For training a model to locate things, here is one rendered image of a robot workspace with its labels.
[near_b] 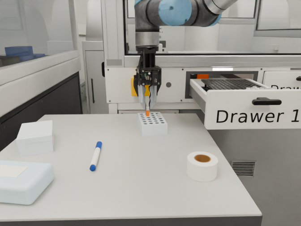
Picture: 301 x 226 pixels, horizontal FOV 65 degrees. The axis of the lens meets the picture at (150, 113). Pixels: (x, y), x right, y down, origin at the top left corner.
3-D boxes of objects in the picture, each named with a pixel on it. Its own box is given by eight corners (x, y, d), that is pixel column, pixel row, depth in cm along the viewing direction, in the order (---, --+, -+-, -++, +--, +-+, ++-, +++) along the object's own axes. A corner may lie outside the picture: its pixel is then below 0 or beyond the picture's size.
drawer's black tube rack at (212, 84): (270, 111, 76) (273, 92, 74) (216, 112, 75) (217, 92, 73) (242, 94, 97) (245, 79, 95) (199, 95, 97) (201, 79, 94)
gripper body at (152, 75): (138, 88, 74) (137, 47, 70) (135, 82, 82) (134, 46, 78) (162, 87, 75) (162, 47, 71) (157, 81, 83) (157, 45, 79)
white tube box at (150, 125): (167, 134, 78) (167, 123, 76) (141, 136, 76) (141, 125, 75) (159, 121, 89) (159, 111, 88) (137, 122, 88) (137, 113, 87)
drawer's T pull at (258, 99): (281, 105, 61) (282, 100, 61) (252, 105, 61) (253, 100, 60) (274, 101, 65) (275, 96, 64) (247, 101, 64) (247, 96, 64)
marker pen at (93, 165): (96, 171, 57) (95, 165, 56) (89, 171, 57) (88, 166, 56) (102, 145, 70) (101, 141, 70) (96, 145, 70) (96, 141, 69)
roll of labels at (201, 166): (197, 185, 52) (198, 169, 51) (180, 169, 58) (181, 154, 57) (222, 177, 55) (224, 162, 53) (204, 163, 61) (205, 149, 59)
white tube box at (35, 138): (54, 152, 66) (51, 134, 65) (19, 157, 63) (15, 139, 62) (54, 134, 78) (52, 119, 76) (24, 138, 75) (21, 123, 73)
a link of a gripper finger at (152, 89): (151, 114, 79) (149, 86, 76) (148, 108, 85) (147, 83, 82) (160, 112, 79) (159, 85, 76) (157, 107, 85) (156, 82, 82)
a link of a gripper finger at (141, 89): (138, 114, 78) (139, 86, 75) (136, 108, 84) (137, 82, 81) (148, 114, 79) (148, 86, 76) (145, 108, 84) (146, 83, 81)
